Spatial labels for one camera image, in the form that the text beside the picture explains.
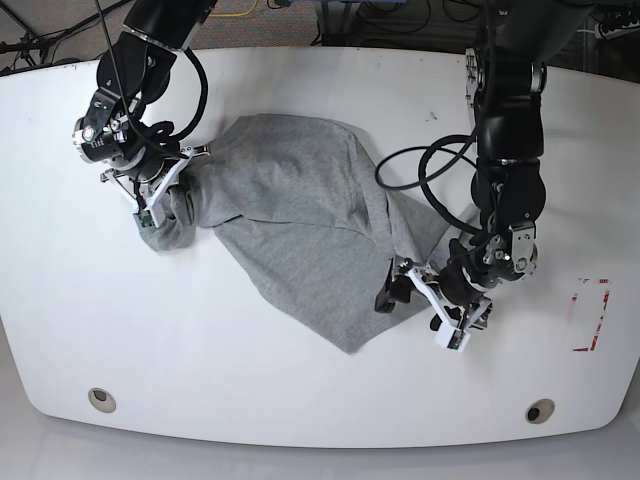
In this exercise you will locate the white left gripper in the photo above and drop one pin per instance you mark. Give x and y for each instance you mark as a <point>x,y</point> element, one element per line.
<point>455,306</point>

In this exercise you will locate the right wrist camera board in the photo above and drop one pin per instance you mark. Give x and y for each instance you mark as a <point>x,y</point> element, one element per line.
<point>144,221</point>

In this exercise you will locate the left table cable grommet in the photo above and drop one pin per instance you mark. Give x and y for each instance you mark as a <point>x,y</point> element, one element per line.
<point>102,400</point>

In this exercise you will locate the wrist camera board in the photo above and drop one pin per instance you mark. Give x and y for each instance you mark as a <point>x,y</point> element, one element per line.
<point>144,221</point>
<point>452,338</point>

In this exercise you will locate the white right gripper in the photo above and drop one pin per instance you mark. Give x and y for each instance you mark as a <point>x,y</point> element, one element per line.
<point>147,194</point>

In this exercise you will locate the red tape rectangle marking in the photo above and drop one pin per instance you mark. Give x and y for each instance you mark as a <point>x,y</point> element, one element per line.
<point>587,311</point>

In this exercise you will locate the table cable grommet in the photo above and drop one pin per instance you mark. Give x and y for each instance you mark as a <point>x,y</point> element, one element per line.
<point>102,400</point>
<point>540,411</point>

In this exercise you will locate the grey T-shirt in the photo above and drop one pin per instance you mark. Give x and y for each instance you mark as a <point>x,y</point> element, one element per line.
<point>295,202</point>

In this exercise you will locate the right table cable grommet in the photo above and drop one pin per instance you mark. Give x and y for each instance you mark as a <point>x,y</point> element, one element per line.
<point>540,411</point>

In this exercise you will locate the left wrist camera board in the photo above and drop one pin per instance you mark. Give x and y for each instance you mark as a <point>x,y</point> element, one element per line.
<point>452,338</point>

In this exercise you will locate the black tripod stand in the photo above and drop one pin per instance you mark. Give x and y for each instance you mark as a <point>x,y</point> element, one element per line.
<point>34,51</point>

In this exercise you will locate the white power strip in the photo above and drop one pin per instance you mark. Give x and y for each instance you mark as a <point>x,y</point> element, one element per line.
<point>618,23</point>

